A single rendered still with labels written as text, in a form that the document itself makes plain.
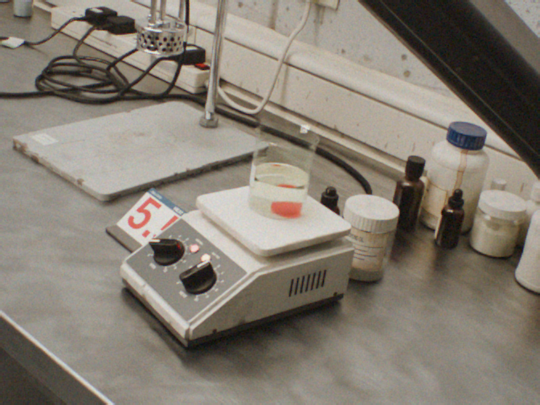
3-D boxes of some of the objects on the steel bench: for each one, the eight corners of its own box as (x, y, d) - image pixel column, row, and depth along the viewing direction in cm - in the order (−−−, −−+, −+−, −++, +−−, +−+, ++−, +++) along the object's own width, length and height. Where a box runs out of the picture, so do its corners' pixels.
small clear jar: (464, 232, 111) (476, 186, 108) (509, 239, 111) (523, 193, 108) (470, 255, 106) (484, 206, 103) (517, 262, 106) (532, 214, 103)
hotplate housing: (186, 353, 81) (194, 280, 77) (116, 283, 90) (121, 214, 86) (362, 297, 94) (377, 231, 91) (287, 240, 103) (297, 178, 99)
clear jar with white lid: (336, 251, 102) (349, 190, 99) (387, 263, 102) (402, 201, 98) (329, 276, 97) (341, 212, 93) (382, 288, 96) (398, 224, 93)
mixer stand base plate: (102, 202, 105) (103, 194, 105) (8, 143, 116) (8, 136, 116) (271, 151, 126) (272, 144, 126) (177, 105, 137) (177, 99, 137)
